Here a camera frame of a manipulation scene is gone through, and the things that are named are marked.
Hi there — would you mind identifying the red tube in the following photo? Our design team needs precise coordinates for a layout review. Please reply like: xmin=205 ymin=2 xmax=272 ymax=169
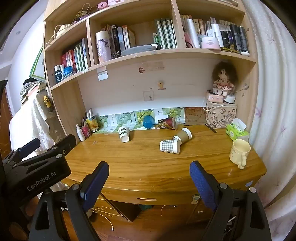
xmin=80 ymin=124 xmax=92 ymax=139

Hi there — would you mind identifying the yellow label bottle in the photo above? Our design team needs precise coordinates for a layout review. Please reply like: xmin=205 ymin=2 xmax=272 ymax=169
xmin=87 ymin=116 xmax=100 ymax=133

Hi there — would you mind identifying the brown paper cup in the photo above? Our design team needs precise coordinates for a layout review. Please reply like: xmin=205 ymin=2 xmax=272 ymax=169
xmin=173 ymin=127 xmax=192 ymax=142

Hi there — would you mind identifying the white tube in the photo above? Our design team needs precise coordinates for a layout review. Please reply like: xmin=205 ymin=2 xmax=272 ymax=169
xmin=186 ymin=19 xmax=201 ymax=49

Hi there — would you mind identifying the green tissue box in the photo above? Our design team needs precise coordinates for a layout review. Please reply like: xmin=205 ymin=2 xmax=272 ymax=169
xmin=226 ymin=118 xmax=250 ymax=142

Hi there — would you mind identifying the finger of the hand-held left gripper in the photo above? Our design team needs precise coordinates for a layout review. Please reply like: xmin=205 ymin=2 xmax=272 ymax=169
xmin=46 ymin=134 xmax=77 ymax=155
xmin=9 ymin=138 xmax=41 ymax=163

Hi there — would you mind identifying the checked paper cup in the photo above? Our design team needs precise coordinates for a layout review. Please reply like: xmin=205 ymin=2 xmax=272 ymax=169
xmin=159 ymin=138 xmax=182 ymax=155

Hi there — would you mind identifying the grey oval case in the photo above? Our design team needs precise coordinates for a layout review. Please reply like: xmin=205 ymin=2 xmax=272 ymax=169
xmin=120 ymin=45 xmax=158 ymax=57

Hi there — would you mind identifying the row of red green books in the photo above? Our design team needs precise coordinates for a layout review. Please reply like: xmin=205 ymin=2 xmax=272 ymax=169
xmin=61 ymin=38 xmax=91 ymax=73

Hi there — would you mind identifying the row of pale books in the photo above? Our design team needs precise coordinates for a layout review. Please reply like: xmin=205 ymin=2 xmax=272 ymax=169
xmin=180 ymin=14 xmax=210 ymax=35

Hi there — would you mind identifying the cream ceramic mug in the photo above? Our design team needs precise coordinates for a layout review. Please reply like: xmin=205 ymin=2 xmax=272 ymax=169
xmin=229 ymin=139 xmax=251 ymax=170

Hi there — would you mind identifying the dried flower bunch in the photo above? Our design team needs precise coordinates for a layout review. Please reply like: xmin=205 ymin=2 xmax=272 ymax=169
xmin=72 ymin=3 xmax=99 ymax=24

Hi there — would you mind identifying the white floral curtain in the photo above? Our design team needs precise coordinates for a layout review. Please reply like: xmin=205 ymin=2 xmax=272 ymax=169
xmin=239 ymin=0 xmax=296 ymax=210

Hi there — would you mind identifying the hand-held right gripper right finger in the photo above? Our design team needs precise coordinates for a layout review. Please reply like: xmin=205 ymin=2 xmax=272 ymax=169
xmin=190 ymin=160 xmax=271 ymax=241

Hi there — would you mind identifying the black bottle white cap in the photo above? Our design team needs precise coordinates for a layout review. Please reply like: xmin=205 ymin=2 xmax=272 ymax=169
xmin=54 ymin=65 xmax=62 ymax=84

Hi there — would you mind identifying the row of cosmetic bottles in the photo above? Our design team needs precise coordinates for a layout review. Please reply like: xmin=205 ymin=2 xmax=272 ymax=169
xmin=207 ymin=20 xmax=250 ymax=53

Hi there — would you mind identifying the wooden bookshelf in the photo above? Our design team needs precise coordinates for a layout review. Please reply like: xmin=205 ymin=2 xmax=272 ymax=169
xmin=43 ymin=0 xmax=259 ymax=149

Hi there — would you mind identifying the white spray bottle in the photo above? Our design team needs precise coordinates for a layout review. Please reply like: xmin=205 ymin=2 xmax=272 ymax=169
xmin=76 ymin=124 xmax=86 ymax=142

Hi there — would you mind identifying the white cup with green print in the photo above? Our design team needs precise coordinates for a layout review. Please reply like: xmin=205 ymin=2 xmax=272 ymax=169
xmin=118 ymin=126 xmax=130 ymax=143

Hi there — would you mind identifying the stack of books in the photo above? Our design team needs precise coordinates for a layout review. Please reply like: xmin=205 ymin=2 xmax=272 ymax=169
xmin=20 ymin=78 xmax=47 ymax=105

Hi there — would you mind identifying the row of grape print cards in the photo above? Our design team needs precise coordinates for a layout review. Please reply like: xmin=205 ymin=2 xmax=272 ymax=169
xmin=98 ymin=107 xmax=185 ymax=133

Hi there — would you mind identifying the hanging paper label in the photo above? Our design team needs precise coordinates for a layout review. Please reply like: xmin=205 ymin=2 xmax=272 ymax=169
xmin=97 ymin=65 xmax=109 ymax=81

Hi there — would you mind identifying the brown-haired doll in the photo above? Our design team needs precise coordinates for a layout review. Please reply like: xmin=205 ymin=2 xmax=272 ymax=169
xmin=212 ymin=61 xmax=239 ymax=96

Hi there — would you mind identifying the black flat board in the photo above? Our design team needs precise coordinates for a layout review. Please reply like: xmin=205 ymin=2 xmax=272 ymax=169
xmin=110 ymin=200 xmax=142 ymax=222

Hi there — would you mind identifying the pink small device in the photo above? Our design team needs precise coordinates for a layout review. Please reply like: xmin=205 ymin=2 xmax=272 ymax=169
xmin=206 ymin=91 xmax=225 ymax=104

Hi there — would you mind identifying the white floral cylinder box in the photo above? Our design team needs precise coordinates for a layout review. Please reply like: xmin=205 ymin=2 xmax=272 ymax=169
xmin=96 ymin=31 xmax=113 ymax=64

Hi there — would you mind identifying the canvas bag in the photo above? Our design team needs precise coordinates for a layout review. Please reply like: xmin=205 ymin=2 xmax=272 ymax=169
xmin=47 ymin=24 xmax=72 ymax=45

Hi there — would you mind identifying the row of dark white books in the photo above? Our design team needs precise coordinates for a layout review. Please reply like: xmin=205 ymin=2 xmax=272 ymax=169
xmin=106 ymin=24 xmax=136 ymax=54

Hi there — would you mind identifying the clear wall hook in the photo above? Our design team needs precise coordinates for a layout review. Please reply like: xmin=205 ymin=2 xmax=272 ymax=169
xmin=143 ymin=90 xmax=155 ymax=102

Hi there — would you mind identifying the green framed picture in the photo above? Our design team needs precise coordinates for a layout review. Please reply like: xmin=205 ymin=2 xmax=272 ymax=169
xmin=29 ymin=45 xmax=46 ymax=81

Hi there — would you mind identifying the patterned storage box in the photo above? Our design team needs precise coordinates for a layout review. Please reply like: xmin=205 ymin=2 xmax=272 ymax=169
xmin=206 ymin=102 xmax=238 ymax=129

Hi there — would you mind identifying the wooden desk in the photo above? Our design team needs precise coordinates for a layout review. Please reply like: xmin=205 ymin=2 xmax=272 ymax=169
xmin=61 ymin=126 xmax=267 ymax=229

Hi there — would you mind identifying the blue plastic cup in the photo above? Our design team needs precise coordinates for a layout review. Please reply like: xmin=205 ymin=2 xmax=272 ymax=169
xmin=143 ymin=115 xmax=156 ymax=128

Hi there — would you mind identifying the white lace cloth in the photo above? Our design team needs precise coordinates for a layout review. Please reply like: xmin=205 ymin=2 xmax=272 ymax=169
xmin=9 ymin=97 xmax=57 ymax=152

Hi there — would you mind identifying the white cable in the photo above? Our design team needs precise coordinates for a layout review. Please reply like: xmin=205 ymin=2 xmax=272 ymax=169
xmin=89 ymin=211 xmax=115 ymax=232

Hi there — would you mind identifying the red dark patterned cup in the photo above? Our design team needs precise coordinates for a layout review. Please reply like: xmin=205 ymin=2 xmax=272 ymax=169
xmin=158 ymin=116 xmax=178 ymax=130

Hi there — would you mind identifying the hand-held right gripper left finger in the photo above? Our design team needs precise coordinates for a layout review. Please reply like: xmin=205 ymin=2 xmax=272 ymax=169
xmin=28 ymin=161 xmax=110 ymax=241

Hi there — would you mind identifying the brown cat print card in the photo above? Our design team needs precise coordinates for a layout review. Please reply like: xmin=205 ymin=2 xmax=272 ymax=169
xmin=184 ymin=107 xmax=208 ymax=126

